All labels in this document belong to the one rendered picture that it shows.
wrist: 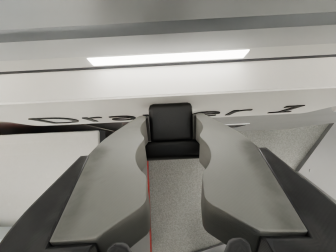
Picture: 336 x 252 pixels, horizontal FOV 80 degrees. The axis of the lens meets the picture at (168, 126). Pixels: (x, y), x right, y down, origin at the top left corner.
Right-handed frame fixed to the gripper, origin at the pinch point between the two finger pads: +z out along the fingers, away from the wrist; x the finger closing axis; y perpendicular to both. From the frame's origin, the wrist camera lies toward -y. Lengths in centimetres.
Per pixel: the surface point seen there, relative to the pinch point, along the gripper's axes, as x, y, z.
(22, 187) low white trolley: -20.4, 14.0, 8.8
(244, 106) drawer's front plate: 5.8, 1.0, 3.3
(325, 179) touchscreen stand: 73, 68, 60
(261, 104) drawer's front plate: 6.8, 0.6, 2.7
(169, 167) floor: -1, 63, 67
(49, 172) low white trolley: -16.8, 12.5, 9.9
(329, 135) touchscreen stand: 78, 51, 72
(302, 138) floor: 67, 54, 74
